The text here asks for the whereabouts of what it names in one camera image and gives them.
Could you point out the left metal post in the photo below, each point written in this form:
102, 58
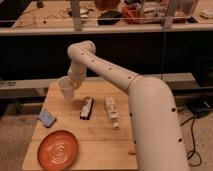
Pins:
75, 7

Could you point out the orange carrot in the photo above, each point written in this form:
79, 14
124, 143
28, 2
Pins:
132, 152

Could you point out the white tube bottle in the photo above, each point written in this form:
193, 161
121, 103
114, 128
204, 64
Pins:
112, 112

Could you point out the orange tool on bench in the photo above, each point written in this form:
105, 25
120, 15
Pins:
128, 16

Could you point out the metal post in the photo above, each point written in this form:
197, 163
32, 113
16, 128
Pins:
168, 20
75, 7

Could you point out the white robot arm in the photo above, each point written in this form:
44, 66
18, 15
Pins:
154, 119

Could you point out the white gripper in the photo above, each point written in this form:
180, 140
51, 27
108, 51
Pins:
75, 79

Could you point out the right metal post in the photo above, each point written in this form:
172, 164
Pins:
168, 20

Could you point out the blue sponge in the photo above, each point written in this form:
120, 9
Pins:
46, 118

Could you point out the black object on bench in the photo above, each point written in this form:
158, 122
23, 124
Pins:
109, 17

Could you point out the orange plate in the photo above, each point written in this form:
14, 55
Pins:
57, 151

